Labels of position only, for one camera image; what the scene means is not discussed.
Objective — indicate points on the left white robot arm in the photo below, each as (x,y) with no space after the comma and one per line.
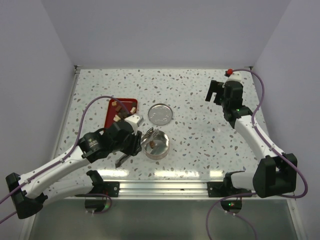
(31,191)

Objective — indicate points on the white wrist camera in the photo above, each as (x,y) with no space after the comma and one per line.
(233,75)
(135,121)

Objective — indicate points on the red rectangular tray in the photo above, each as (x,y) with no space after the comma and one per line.
(111,110)

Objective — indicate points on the right black base bracket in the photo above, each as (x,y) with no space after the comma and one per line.
(224,188)

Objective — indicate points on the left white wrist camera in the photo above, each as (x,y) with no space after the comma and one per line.
(135,121)

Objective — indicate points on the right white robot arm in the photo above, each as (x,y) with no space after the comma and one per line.
(275,174)

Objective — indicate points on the left black base bracket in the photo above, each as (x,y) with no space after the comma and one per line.
(100,186)

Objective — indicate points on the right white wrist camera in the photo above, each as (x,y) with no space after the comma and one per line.
(233,75)

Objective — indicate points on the metal serving tongs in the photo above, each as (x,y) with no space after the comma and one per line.
(143,140)

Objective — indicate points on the dark brown chocolate piece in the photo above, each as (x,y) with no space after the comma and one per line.
(151,143)

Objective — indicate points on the black base bracket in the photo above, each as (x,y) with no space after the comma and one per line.
(100,186)
(224,188)

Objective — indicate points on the aluminium front rail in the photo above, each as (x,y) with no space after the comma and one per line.
(163,190)

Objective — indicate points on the round silver tin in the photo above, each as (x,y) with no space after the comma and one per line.
(161,146)

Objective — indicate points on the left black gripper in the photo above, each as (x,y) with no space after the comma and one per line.
(135,147)

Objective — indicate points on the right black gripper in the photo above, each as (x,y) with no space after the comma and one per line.
(214,87)

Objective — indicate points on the round silver tin lid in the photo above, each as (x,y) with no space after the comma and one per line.
(160,114)

